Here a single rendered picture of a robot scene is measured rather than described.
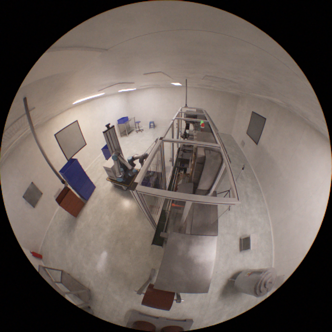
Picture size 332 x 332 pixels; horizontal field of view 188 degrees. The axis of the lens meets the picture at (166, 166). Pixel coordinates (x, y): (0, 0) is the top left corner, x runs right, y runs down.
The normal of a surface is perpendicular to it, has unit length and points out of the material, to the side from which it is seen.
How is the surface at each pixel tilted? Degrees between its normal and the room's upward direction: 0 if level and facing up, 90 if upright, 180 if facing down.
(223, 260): 0
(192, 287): 0
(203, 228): 0
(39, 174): 90
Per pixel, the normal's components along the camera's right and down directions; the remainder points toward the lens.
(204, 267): -0.04, -0.74
